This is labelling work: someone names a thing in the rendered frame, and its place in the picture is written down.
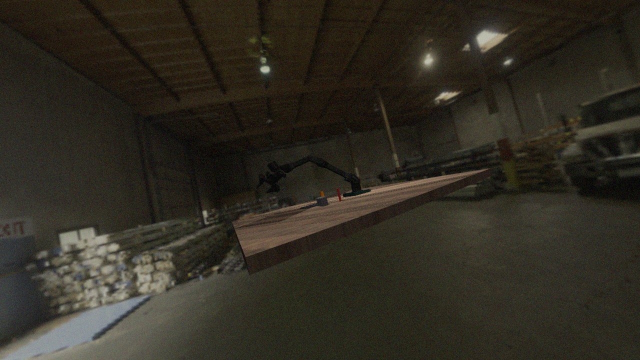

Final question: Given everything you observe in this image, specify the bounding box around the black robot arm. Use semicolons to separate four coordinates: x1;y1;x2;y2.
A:
267;155;363;192

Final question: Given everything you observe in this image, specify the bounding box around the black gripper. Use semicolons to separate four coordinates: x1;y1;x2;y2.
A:
257;173;280;193

